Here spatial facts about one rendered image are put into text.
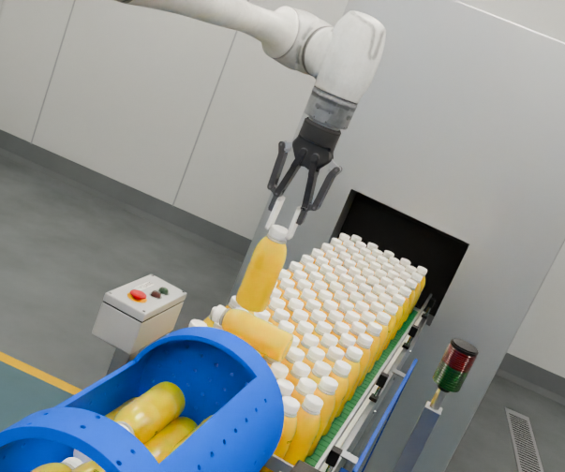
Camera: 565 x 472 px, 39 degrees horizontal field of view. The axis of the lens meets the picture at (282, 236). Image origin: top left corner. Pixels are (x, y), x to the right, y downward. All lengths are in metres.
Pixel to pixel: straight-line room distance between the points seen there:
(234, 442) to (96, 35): 4.85
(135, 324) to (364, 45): 0.72
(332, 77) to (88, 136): 4.53
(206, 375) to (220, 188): 4.28
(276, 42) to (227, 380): 0.64
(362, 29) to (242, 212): 4.23
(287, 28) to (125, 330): 0.69
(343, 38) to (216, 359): 0.61
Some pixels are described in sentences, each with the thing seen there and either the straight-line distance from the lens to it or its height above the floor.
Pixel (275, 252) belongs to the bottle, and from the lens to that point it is 1.56.
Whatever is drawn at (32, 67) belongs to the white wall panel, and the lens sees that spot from 6.06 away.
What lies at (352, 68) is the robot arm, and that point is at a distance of 1.46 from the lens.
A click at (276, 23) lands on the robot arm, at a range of 1.54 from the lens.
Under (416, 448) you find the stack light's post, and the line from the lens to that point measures 1.83.
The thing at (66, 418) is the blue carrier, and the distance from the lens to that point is 1.02.
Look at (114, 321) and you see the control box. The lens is 1.69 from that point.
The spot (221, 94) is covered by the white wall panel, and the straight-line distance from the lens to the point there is 5.56.
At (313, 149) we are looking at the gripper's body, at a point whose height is 1.54.
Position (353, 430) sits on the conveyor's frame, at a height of 0.90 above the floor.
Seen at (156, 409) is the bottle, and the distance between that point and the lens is 1.29.
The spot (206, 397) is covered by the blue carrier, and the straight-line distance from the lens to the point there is 1.42.
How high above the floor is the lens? 1.78
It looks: 16 degrees down
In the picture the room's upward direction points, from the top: 22 degrees clockwise
